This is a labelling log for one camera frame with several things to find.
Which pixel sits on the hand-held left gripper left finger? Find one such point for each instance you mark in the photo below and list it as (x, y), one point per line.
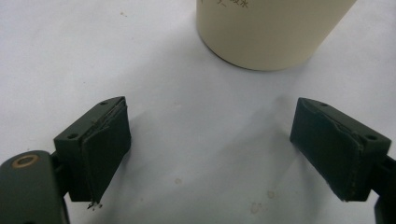
(106, 146)

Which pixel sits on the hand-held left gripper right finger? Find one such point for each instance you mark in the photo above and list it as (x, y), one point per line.
(330, 149)

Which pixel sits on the green and cream pump bottle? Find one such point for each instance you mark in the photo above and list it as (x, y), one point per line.
(264, 37)

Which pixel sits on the pale blue table mat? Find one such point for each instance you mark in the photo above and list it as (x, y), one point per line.
(193, 124)

